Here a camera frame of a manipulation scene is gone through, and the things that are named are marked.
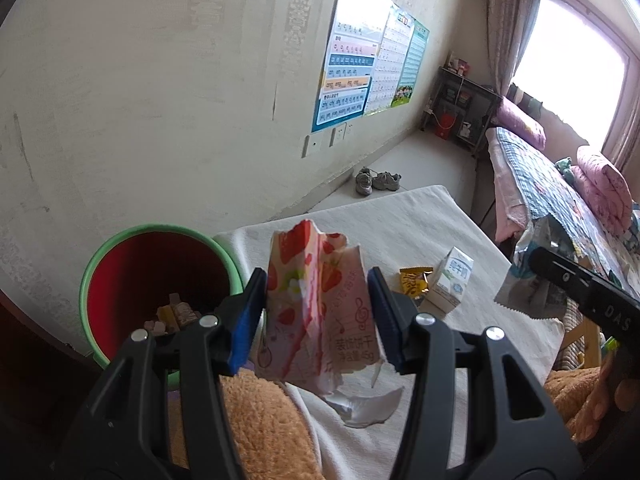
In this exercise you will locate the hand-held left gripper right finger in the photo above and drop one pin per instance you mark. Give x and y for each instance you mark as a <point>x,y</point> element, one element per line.
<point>387,320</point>

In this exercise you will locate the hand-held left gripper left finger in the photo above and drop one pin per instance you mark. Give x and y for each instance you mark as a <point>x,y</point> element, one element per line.
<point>245,320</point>

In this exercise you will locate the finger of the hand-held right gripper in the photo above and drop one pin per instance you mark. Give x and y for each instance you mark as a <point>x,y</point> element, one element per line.
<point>585,295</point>

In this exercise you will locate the yellow snack wrapper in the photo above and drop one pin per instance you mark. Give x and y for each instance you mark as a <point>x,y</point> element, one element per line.
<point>415,282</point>

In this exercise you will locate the silver blue snack wrapper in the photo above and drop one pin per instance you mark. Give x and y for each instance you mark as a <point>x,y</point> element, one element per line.
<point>525,290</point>

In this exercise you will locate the strawberry print biscuit box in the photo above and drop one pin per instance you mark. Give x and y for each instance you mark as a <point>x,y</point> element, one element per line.
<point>310,320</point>

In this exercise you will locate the green rimmed red bin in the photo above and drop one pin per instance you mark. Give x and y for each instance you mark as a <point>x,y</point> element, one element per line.
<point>145,270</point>

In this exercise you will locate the person's right hand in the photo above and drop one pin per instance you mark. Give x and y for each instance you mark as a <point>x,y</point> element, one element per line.
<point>607,407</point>

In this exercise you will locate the wooden stool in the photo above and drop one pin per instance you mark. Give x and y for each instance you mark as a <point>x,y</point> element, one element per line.
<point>582,335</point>

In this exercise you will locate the person's right leg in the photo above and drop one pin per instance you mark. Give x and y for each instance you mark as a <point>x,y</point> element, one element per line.
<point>565,395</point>

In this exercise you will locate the person's leg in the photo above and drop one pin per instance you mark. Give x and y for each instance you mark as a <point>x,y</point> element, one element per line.
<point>565,395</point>
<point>260,430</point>

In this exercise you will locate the white milk carton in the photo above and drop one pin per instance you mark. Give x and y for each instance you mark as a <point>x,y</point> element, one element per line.
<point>450,282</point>

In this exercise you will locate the white table cloth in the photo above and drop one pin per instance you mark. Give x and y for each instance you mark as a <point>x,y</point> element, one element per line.
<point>400,230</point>

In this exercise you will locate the bed with patterned quilt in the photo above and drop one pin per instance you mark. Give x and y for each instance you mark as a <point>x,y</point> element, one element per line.
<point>550,200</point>

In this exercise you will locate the pink folded quilt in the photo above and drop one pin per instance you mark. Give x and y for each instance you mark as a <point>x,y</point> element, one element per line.
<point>605,190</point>

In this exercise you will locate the person's left leg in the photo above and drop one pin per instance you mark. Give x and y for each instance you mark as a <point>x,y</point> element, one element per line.
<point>260,430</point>

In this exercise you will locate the teal plush toy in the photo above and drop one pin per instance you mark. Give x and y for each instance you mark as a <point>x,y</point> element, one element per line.
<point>564,169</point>

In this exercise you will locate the grey sneaker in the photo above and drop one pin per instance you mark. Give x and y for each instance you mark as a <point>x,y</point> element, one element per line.
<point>387,181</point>
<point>363,182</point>

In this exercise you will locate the purple pink pillow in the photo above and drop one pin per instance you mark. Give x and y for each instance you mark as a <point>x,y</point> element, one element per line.
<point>522,122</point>

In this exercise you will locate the red bag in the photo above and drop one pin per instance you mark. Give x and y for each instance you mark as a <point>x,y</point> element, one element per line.
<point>445,125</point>

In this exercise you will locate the dark storage shelf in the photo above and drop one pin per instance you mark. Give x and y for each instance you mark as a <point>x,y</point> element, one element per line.
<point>465,105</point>

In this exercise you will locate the window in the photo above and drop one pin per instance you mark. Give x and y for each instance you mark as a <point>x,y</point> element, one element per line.
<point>575,60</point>

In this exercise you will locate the floral curtain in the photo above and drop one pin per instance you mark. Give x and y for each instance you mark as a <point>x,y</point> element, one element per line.
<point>510,20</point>

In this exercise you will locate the white wall socket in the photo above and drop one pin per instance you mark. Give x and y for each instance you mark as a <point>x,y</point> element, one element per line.
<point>308,146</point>
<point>337,136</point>

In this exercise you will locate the white chart wall poster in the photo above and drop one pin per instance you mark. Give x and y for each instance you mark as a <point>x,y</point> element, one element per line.
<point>392,60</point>

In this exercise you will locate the blue framed wall poster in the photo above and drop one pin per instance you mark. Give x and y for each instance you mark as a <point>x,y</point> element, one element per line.
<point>350,60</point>

